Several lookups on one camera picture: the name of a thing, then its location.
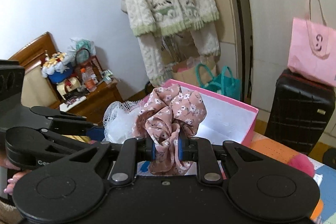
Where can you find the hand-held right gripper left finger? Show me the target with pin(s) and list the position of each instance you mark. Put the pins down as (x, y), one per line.
(150, 151)

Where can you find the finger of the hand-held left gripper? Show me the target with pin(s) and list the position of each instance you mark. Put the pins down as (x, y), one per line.
(60, 114)
(95, 134)

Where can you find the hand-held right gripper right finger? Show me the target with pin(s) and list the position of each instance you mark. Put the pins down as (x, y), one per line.
(180, 151)

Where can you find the white mesh bath loofah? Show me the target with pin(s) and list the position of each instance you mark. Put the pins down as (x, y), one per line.
(119, 121)

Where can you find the pink floral scrunchie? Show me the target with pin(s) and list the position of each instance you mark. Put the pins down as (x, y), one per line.
(168, 113)

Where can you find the pink cardboard box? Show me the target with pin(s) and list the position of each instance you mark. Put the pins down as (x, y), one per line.
(225, 119)

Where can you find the pink fluffy plush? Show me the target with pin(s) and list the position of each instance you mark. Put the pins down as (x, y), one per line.
(300, 166)

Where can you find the person's left hand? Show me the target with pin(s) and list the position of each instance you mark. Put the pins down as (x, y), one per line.
(19, 174)

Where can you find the wooden nightstand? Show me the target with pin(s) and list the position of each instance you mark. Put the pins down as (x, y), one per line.
(105, 98)

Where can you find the wooden bed headboard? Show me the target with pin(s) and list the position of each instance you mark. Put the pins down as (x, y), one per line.
(34, 53)

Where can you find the orange drink bottle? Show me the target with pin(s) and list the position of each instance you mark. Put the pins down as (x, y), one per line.
(89, 81)

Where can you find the bouquet in blue wrap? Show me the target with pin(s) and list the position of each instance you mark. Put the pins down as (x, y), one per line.
(56, 69)

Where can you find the white teal plastic bag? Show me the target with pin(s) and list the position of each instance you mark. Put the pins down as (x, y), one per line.
(81, 44)

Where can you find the teal tote bag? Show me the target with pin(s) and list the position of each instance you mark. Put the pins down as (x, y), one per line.
(229, 87)
(206, 79)

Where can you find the brown cardboard box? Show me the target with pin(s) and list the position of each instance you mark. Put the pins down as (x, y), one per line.
(181, 69)

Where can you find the patchwork bed sheet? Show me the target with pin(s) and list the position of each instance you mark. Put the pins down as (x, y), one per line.
(278, 150)

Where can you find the black suitcase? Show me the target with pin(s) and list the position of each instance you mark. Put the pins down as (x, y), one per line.
(296, 113)

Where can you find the black metal clothes rack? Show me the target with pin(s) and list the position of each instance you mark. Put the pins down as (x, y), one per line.
(241, 16)

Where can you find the pink tote bag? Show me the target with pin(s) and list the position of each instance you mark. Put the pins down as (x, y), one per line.
(312, 56)

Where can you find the light wooden wardrobe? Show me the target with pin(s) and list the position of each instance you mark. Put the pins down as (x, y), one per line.
(275, 3)

